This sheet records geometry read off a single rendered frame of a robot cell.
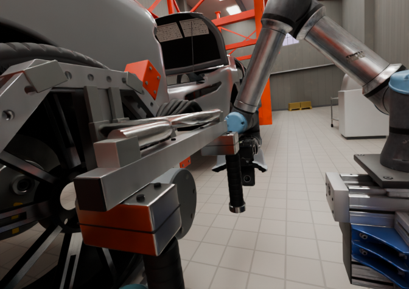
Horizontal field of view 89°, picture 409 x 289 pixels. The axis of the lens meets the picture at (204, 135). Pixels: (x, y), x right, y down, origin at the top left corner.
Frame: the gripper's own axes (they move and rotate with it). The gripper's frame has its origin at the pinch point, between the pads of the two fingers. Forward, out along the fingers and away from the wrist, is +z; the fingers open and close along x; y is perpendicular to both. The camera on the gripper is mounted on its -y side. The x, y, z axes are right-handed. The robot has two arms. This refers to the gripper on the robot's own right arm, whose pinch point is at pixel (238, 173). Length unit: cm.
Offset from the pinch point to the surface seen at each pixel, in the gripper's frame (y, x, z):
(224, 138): 11.2, -0.9, 7.2
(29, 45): 34, -29, 28
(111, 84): 26.0, -20.5, 19.1
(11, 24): 48, -57, 13
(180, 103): 20.5, -10.1, 9.3
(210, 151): 8.2, -4.6, 7.2
